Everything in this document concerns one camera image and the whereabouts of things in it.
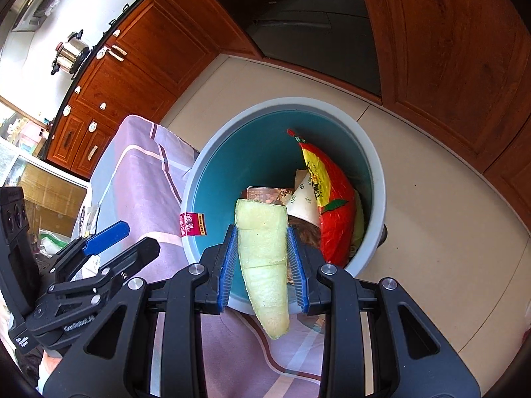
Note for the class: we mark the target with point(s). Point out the red paper label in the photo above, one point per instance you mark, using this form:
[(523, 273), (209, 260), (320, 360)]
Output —
[(193, 224)]

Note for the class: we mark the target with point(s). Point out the red yellow snack bag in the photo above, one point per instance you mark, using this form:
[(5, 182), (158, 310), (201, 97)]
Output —
[(336, 224)]

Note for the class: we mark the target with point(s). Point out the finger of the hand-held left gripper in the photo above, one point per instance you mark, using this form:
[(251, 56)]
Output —
[(132, 259), (108, 236)]

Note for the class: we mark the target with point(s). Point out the clear plastic bag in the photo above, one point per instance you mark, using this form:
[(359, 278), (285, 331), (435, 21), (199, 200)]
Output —
[(54, 242)]

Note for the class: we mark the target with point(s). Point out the wooden cabinet with drawers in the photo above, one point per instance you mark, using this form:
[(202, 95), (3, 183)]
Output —
[(166, 49)]

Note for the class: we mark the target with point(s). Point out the steel range hood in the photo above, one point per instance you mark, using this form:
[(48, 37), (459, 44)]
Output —
[(37, 0)]

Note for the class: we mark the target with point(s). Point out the brown printed box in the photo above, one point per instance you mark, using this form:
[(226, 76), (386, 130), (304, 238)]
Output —
[(265, 195)]

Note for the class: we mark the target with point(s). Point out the white leaf print paper cup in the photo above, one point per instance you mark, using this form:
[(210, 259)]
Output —
[(305, 207)]

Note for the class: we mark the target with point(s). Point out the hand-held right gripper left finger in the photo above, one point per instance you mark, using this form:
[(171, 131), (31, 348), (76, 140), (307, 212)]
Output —
[(228, 265)]

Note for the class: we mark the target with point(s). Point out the grey bin with teal inside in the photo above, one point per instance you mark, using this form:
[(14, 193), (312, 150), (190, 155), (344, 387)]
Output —
[(249, 153)]

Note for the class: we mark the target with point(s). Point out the pale green melon rind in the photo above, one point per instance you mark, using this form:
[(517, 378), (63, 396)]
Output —
[(261, 257)]

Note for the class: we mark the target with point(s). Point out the wooden cabinet door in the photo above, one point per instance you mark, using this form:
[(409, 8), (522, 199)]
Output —
[(456, 49)]

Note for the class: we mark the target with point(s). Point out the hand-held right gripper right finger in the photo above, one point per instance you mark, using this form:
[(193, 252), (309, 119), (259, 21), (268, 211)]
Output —
[(296, 265)]

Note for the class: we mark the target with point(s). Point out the pink checked blanket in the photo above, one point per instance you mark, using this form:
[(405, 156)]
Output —
[(137, 174)]

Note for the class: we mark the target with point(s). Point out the steel cooking pot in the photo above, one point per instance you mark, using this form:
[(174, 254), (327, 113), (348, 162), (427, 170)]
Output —
[(70, 54)]

